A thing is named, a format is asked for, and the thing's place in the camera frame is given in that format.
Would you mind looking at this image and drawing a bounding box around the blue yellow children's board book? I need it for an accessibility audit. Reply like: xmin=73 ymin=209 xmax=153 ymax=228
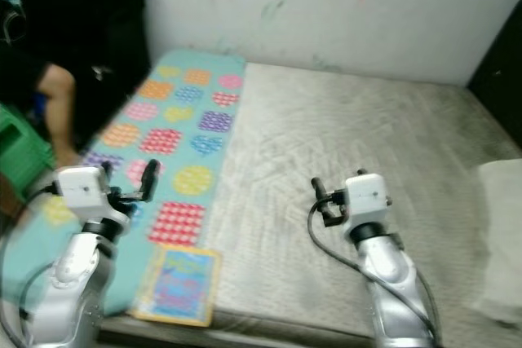
xmin=132 ymin=242 xmax=222 ymax=328

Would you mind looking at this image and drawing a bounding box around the white pillow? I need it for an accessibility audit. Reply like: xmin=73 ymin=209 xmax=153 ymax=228
xmin=471 ymin=158 xmax=522 ymax=324

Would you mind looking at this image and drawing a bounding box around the teal blanket with dotted shapes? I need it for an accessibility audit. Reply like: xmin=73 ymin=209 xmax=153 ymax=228
xmin=0 ymin=49 xmax=247 ymax=316

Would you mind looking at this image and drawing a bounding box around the white patterned mattress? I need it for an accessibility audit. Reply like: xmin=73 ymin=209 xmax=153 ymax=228
xmin=98 ymin=61 xmax=522 ymax=348

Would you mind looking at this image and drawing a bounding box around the green plastic stool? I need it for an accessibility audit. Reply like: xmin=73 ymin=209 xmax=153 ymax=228
xmin=0 ymin=104 xmax=54 ymax=198

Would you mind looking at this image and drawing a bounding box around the dark tufted headboard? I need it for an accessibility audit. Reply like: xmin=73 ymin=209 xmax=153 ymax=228
xmin=467 ymin=22 xmax=522 ymax=117

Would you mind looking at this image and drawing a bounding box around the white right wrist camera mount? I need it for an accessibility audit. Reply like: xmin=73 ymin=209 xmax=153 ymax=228
xmin=344 ymin=172 xmax=391 ymax=227

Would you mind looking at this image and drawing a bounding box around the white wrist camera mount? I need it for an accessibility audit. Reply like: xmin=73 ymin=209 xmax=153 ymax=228
xmin=55 ymin=165 xmax=111 ymax=214
xmin=344 ymin=172 xmax=391 ymax=227

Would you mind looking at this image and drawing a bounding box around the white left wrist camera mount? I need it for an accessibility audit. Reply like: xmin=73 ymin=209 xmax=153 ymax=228
xmin=55 ymin=165 xmax=111 ymax=214

